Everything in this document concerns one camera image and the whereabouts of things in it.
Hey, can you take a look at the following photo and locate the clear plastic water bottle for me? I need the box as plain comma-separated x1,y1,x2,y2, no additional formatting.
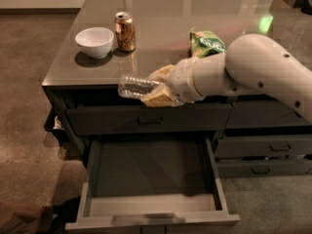
117,74,183,107

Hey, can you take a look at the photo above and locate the copper soda can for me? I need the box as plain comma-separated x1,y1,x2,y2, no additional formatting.
114,12,136,52

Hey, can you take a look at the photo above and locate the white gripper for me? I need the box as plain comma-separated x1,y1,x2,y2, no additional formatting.
140,58,204,107

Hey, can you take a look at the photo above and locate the green snack bag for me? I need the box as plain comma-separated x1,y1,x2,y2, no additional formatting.
189,28,226,59

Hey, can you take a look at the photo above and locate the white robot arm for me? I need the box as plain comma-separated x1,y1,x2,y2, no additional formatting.
141,34,312,122

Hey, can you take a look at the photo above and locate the dark grey counter cabinet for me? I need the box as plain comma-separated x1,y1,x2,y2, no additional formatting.
43,0,311,162

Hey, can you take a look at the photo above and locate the middle right grey drawer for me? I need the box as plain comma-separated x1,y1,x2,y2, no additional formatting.
214,135,312,158

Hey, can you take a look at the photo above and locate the top left grey drawer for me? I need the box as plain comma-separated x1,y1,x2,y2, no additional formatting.
65,103,232,136

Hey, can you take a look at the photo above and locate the white ceramic bowl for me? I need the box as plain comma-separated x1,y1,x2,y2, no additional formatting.
75,27,114,59

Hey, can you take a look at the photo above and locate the black bin beside cabinet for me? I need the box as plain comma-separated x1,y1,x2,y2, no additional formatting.
44,109,68,142

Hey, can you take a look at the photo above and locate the open middle grey drawer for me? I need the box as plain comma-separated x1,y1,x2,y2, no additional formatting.
65,136,240,234

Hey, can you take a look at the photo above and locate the top right grey drawer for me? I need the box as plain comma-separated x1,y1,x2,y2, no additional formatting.
222,100,309,129

